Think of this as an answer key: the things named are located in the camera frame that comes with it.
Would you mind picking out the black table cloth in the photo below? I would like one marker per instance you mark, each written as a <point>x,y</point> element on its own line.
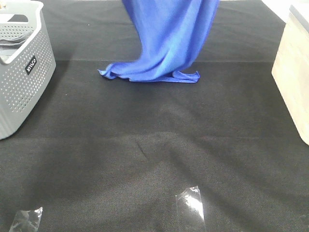
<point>103,155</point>

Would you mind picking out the blue microfibre towel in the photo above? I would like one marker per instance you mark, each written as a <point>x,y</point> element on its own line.
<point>172,34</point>

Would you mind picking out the grey towel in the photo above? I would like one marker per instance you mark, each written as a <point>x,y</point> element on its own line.
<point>9,46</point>

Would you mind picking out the grey perforated laundry basket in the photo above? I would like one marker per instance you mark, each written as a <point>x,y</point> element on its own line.
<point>25,75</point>

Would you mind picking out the white woven storage box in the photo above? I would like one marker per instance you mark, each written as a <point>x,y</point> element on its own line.
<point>291,67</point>

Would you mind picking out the clear tape strip left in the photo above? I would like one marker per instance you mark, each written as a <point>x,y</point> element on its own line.
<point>27,220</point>

